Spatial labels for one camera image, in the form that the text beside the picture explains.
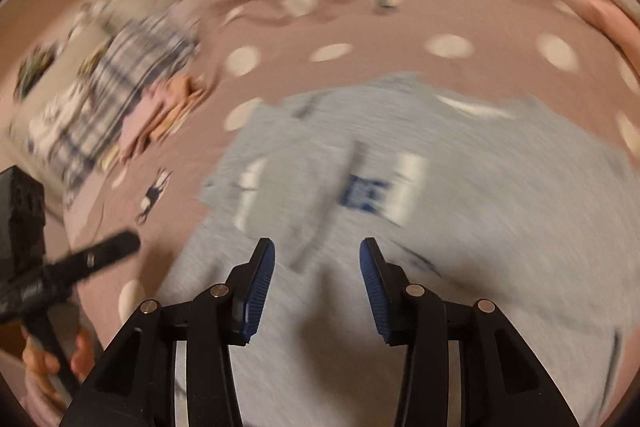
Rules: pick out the grey New York sweatshirt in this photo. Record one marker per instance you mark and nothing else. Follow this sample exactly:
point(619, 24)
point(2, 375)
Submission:
point(510, 203)

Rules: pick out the blue plaid cloth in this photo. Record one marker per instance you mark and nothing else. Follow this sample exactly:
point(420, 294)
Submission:
point(73, 132)

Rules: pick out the folded pink garment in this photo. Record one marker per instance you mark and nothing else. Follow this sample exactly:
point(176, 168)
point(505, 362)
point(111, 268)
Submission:
point(616, 24)

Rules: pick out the pink and orange clothes pile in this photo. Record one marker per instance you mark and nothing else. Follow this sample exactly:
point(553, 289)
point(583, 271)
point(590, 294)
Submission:
point(162, 104)

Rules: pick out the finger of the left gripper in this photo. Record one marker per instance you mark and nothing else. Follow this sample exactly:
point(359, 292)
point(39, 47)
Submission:
point(95, 256)

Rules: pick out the person's left hand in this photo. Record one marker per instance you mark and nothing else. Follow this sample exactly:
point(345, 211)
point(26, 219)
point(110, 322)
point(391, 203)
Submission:
point(43, 365)

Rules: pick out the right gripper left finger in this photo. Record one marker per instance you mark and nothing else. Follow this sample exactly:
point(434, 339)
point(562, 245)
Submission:
point(133, 383)

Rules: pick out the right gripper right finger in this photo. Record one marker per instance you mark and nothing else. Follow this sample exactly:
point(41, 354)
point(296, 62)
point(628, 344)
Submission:
point(503, 383)

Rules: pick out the pink polka dot bedspread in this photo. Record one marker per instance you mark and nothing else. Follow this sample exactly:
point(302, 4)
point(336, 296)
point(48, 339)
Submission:
point(258, 52)

